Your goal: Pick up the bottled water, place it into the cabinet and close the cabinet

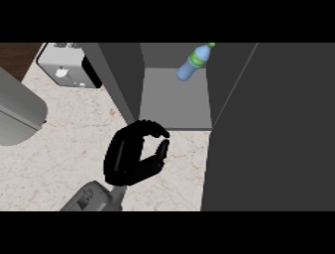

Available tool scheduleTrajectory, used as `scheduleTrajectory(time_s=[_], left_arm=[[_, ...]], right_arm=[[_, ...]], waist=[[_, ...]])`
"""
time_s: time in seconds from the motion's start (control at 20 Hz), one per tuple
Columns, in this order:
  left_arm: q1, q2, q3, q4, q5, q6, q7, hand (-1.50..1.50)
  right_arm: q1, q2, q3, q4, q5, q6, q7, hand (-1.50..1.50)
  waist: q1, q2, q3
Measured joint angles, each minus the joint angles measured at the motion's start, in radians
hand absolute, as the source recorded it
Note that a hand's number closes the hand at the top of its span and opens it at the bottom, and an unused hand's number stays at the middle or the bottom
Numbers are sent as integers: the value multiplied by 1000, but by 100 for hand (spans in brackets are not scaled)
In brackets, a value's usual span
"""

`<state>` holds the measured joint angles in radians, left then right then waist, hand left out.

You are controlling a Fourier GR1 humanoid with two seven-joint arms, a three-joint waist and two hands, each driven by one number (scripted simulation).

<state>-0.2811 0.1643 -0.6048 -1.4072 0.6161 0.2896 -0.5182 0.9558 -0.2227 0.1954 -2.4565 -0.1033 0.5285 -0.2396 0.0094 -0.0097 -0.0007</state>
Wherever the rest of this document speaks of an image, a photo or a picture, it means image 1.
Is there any dark grey cabinet door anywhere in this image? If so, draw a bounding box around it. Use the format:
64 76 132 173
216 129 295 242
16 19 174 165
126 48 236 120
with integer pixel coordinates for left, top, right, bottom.
201 43 335 212

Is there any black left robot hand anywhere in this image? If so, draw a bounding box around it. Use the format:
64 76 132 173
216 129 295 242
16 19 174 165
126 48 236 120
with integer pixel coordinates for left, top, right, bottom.
102 119 173 188

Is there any blue plastic water bottle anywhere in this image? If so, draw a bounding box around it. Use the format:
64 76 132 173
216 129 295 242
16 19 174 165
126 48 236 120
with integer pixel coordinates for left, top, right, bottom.
176 43 219 82

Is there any dark grey cabinet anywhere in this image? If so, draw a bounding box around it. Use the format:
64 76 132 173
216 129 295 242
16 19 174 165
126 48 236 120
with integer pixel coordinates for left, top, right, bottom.
80 43 260 132

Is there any pale grey rounded appliance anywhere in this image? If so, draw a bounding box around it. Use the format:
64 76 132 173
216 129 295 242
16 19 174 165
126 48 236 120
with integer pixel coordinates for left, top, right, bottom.
0 50 50 147

